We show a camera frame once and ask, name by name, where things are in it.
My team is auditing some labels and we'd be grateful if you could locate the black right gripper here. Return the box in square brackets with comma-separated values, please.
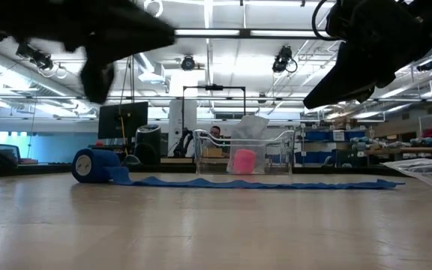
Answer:
[303, 0, 432, 110]

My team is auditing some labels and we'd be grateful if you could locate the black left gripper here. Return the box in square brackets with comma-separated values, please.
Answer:
[65, 0, 176, 105]

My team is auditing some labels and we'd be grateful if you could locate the clear plastic zip bag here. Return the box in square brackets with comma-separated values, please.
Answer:
[226, 114, 271, 176]
[379, 157, 432, 194]

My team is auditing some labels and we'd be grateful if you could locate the blue elastic bandage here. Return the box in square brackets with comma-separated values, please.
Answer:
[70, 148, 406, 191]

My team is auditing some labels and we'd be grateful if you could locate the pink bandage roll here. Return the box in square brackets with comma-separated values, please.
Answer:
[232, 148, 257, 176]

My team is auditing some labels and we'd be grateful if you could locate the blue storage bin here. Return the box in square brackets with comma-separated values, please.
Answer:
[301, 130, 332, 143]
[294, 149, 338, 165]
[345, 130, 369, 142]

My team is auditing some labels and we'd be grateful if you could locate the black computer monitor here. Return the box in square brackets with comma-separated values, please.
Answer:
[97, 100, 149, 140]

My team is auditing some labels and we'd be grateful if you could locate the overhead light bar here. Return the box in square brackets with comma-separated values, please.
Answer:
[172, 26, 324, 41]

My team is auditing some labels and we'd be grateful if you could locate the wooden workbench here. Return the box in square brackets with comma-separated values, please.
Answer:
[365, 145, 432, 168]

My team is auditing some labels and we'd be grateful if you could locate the person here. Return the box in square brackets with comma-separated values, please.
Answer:
[200, 125, 232, 158]

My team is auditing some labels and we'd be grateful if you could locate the clear plastic tray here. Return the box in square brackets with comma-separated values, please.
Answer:
[193, 128, 296, 176]

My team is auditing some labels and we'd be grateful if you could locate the black gantry frame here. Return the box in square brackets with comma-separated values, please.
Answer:
[181, 84, 248, 158]

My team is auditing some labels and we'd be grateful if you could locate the black aluminium table frame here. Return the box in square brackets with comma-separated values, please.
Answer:
[0, 161, 432, 179]

